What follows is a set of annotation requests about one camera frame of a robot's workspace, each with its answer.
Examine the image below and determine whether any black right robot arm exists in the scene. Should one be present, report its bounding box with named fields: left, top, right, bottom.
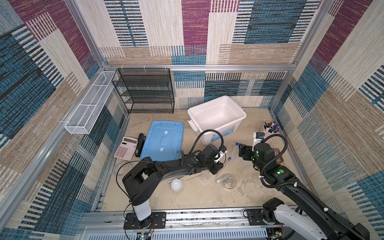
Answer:
left=239, top=140, right=370, bottom=240

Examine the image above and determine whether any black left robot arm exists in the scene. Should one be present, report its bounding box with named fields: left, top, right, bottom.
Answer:
left=122, top=145, right=227, bottom=222

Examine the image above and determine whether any clear acrylic test tube rack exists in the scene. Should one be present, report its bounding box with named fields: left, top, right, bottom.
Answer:
left=227, top=147, right=243, bottom=165

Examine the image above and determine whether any pink metal pen bucket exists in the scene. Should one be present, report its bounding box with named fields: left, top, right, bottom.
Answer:
left=264, top=122, right=280, bottom=138

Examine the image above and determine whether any clear glass flask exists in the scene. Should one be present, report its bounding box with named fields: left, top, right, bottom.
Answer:
left=221, top=174, right=236, bottom=190

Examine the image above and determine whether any white plastic storage bin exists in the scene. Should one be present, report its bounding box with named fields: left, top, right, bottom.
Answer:
left=188, top=96, right=247, bottom=145

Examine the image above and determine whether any white ceramic mortar bowl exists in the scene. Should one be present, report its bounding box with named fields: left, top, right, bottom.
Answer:
left=171, top=179, right=184, bottom=192

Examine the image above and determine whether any blue plastic bin lid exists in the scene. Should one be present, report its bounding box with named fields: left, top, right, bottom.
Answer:
left=141, top=121, right=184, bottom=162

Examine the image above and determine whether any black stapler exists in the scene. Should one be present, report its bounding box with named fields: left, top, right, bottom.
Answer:
left=135, top=133, right=146, bottom=158

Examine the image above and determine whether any pink calculator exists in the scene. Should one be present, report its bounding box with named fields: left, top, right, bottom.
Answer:
left=114, top=137, right=138, bottom=161

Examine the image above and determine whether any black wire shelf rack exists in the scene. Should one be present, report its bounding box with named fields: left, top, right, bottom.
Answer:
left=112, top=68, right=175, bottom=114

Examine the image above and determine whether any white mesh wall basket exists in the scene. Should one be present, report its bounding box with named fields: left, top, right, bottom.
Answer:
left=65, top=71, right=115, bottom=135

